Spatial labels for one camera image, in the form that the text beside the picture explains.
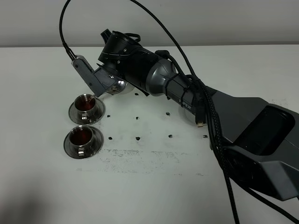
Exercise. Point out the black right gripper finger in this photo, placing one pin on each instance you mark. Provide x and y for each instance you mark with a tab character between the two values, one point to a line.
106	35
144	92

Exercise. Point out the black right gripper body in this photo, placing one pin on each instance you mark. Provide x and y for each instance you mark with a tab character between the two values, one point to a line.
127	59

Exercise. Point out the stainless steel teapot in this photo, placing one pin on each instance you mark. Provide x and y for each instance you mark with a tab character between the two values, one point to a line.
116	87

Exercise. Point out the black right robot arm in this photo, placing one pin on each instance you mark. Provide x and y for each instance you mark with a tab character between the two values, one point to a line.
260	140

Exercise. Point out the steel teapot saucer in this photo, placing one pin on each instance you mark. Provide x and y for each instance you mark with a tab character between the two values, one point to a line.
190	117

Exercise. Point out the far stainless steel saucer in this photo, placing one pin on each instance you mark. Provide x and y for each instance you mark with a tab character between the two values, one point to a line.
73	115

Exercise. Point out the stainless steel saucer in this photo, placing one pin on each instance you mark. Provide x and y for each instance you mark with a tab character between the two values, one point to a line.
96	147
73	115

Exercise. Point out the far stainless steel teacup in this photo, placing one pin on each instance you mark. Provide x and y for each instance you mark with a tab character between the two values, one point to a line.
85	105

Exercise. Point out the stainless steel teacup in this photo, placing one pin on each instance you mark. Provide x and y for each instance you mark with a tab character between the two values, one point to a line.
85	105
81	140

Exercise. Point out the near stainless steel saucer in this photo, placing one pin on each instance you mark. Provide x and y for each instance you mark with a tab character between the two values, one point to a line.
96	147

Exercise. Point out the near stainless steel teacup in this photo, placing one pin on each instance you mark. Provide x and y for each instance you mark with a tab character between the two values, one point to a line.
81	140

